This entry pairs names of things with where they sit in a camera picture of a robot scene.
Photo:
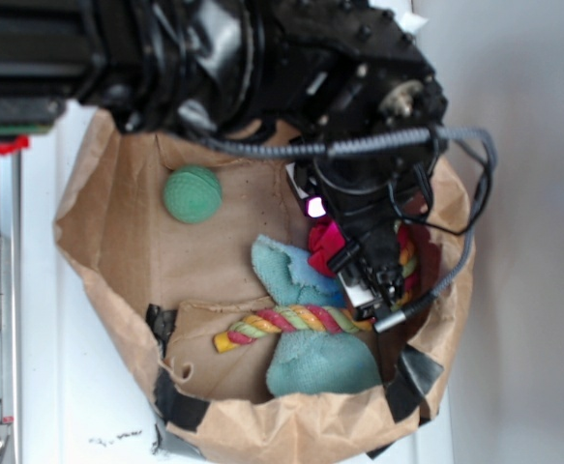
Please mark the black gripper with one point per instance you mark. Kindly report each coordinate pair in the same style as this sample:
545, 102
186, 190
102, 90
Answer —
366, 198

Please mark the red paper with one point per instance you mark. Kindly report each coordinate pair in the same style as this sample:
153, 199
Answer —
324, 242

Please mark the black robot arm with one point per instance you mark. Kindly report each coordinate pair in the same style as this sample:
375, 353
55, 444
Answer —
336, 86

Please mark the teal terry cloth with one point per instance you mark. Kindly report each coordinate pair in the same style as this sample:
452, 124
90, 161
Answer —
309, 361

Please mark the green rubber ball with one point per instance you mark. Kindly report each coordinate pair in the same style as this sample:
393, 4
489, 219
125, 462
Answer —
192, 194

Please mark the brown paper lined box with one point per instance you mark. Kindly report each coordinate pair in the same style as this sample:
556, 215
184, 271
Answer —
163, 288

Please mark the wrist camera with pink light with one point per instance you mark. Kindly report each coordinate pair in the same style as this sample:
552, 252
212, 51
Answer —
308, 193

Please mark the multicolour twisted rope toy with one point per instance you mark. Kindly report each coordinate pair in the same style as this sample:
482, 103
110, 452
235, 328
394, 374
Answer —
314, 318

